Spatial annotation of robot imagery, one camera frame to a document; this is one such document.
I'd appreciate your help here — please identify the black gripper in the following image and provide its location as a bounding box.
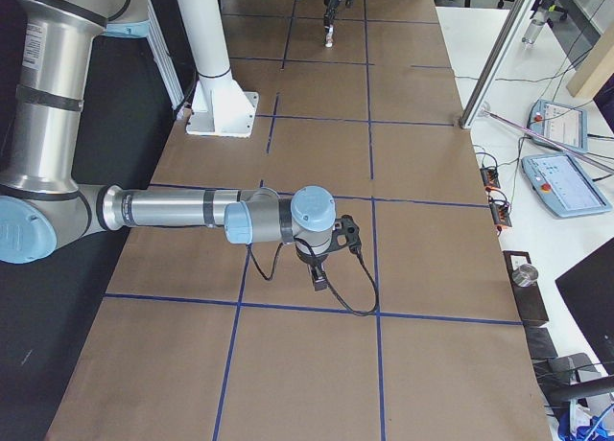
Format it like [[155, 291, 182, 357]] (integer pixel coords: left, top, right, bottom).
[[323, 0, 354, 29], [295, 244, 328, 290]]

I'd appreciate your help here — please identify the white PPR brass fitting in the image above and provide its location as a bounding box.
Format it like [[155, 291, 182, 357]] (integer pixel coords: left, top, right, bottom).
[[324, 25, 334, 48]]

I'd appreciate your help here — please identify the orange black connector block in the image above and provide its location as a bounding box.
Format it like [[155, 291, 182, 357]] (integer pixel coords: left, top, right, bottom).
[[480, 167, 501, 192]]

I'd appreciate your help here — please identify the clear plastic bottle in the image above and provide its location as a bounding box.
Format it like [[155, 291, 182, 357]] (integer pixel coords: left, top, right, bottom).
[[522, 0, 555, 45]]

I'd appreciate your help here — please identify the black box stand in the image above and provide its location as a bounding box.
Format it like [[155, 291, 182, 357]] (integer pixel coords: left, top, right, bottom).
[[503, 250, 549, 327]]

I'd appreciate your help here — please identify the thin metal rod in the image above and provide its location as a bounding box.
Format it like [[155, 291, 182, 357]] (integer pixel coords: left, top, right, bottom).
[[479, 105, 614, 174]]

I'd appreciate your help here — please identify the lower teach pendant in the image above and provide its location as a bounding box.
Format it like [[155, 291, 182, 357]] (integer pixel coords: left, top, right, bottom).
[[521, 153, 612, 219]]

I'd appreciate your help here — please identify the teach pendant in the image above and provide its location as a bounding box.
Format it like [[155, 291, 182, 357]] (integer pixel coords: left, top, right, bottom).
[[527, 99, 588, 153], [521, 153, 612, 219]]

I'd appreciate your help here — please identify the upper teach pendant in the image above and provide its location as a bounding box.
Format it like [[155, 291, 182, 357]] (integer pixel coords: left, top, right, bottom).
[[527, 99, 588, 153]]

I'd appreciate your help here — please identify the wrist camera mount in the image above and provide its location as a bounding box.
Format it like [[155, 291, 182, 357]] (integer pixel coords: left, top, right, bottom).
[[329, 215, 362, 255]]

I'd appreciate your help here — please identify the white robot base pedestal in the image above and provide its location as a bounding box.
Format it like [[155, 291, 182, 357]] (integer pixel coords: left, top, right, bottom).
[[177, 0, 259, 138]]

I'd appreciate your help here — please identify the aluminium frame post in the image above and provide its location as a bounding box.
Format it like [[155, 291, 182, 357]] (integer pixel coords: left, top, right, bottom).
[[459, 0, 535, 129]]

